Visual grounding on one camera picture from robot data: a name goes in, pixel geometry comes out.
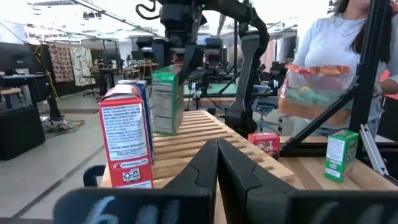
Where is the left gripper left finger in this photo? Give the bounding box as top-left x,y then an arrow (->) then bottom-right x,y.
52,139 -> 218,224

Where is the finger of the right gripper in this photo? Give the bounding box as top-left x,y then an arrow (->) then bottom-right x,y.
177,44 -> 205,85
151,39 -> 169,71

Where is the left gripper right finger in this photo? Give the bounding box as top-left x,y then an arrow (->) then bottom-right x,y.
217,139 -> 398,224

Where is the red Froot Loops cereal box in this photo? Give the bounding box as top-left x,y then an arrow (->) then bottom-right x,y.
248,132 -> 281,161
98,84 -> 154,190

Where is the green Apple Jacks cereal box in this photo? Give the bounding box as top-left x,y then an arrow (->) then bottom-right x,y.
150,64 -> 185,137
323,129 -> 360,184

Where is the blue Frosted Flakes cereal box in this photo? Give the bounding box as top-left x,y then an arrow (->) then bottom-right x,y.
117,79 -> 155,162

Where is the wooden slatted shelf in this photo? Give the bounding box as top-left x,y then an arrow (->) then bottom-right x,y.
99,109 -> 296,190

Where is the pink hanging garment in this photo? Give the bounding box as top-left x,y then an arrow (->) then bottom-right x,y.
259,39 -> 278,74

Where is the pale leafy hanging cloth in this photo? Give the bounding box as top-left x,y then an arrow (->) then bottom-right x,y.
68,45 -> 96,87

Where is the grey office chair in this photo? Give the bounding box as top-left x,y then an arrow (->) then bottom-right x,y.
251,93 -> 284,134

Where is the red patterned hanging cloth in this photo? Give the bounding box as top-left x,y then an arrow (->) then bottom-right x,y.
47,42 -> 75,84

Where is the clear plastic bag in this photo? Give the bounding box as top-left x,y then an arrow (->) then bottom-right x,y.
277,63 -> 355,127

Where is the person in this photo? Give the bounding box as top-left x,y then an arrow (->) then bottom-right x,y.
292,0 -> 398,138

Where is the silver aluminium bar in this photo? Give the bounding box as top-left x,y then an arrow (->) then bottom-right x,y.
359,123 -> 390,177

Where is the black cabinet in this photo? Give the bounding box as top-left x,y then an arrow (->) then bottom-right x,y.
0,106 -> 47,162

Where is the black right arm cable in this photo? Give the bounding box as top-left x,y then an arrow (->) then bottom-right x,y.
135,0 -> 160,21

